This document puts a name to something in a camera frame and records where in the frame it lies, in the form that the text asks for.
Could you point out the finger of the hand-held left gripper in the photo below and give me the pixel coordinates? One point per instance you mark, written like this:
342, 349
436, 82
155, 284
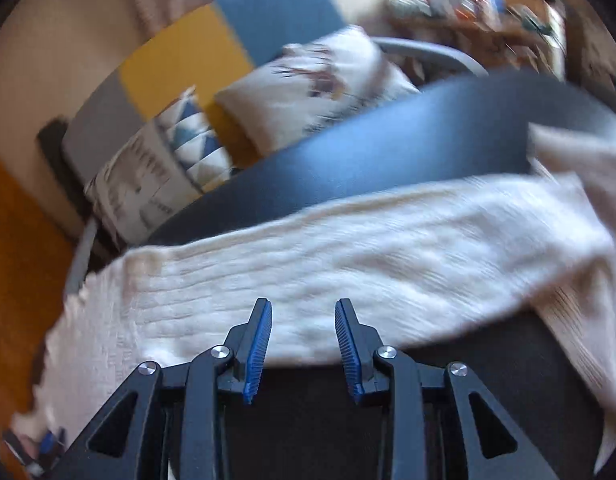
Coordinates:
48, 445

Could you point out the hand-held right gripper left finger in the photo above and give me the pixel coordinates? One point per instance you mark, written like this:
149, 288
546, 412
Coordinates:
255, 350

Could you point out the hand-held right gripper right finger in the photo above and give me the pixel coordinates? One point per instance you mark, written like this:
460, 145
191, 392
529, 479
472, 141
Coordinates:
349, 350

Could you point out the cream knitted sweater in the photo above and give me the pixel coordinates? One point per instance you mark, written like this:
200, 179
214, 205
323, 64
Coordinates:
363, 265

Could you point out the tiger print pillow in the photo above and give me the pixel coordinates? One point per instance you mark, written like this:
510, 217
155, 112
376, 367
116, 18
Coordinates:
153, 170

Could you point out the white deer print pillow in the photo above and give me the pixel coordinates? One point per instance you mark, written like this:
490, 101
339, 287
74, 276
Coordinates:
318, 90

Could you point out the grey yellow blue sofa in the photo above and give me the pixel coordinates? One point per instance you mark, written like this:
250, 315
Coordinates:
188, 60

